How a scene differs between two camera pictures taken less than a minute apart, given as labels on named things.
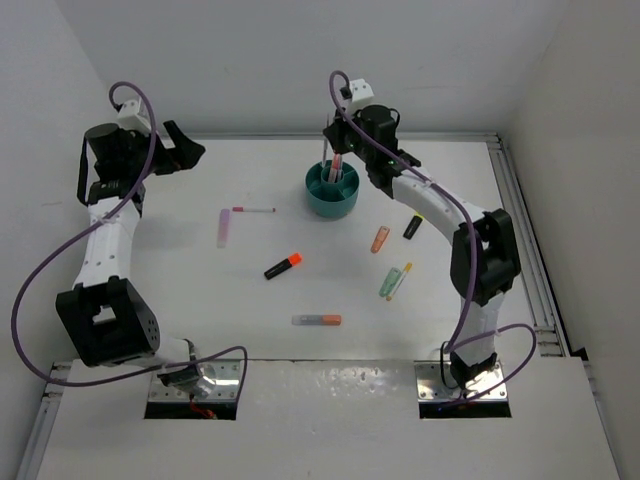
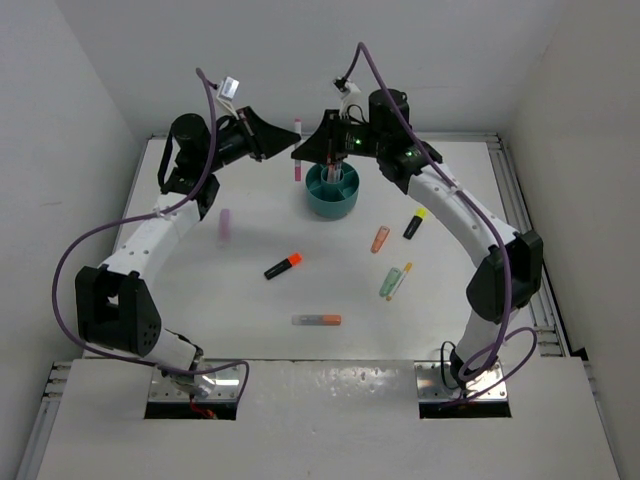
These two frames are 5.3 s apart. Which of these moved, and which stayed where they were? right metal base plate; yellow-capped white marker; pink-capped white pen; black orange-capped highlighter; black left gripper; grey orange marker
Moved: black left gripper; pink-capped white pen
Stayed: right metal base plate; grey orange marker; yellow-capped white marker; black orange-capped highlighter
